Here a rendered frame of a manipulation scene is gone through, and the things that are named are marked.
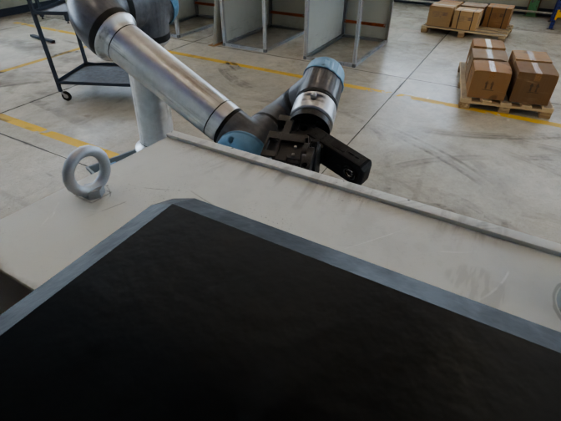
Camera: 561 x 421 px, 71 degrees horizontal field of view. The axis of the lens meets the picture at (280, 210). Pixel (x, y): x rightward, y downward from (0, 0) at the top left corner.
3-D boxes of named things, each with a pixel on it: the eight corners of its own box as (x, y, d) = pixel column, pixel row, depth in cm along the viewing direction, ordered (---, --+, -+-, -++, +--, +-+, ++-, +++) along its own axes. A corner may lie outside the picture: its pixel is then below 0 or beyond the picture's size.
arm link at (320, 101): (335, 128, 71) (338, 89, 64) (331, 146, 68) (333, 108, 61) (294, 123, 72) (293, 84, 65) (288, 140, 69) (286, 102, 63)
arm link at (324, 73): (323, 98, 79) (356, 73, 73) (312, 134, 73) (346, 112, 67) (295, 71, 76) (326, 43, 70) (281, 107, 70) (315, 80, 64)
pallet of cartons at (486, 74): (458, 108, 385) (469, 67, 362) (457, 69, 475) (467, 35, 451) (549, 119, 365) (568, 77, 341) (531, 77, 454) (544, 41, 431)
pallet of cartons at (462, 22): (434, 22, 670) (439, -3, 647) (511, 31, 619) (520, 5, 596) (420, 32, 616) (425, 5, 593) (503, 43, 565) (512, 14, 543)
